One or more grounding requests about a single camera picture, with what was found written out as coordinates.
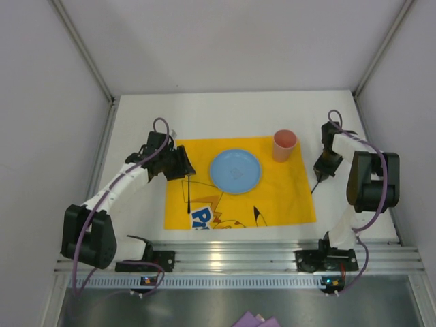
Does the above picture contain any slotted grey cable duct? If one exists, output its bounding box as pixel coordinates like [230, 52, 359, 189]
[67, 275, 345, 290]

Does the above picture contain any yellow cartoon placemat cloth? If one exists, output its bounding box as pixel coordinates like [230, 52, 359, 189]
[164, 136, 316, 230]

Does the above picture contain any purple cloth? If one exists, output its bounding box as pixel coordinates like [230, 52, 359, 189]
[232, 311, 281, 327]

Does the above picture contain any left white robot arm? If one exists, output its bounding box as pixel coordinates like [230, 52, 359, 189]
[61, 131, 196, 269]

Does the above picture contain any aluminium mounting rail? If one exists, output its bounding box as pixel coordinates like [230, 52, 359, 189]
[54, 239, 426, 273]

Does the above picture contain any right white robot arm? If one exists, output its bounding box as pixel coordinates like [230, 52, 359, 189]
[313, 122, 400, 251]

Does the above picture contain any red plastic cup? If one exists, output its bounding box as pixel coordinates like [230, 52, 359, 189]
[272, 129, 298, 163]

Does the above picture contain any blue plastic plate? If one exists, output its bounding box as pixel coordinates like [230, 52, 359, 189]
[209, 149, 262, 195]

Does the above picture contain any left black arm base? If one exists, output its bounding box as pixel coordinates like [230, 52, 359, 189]
[115, 251, 176, 273]

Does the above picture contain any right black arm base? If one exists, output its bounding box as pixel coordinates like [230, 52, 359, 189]
[294, 249, 359, 273]

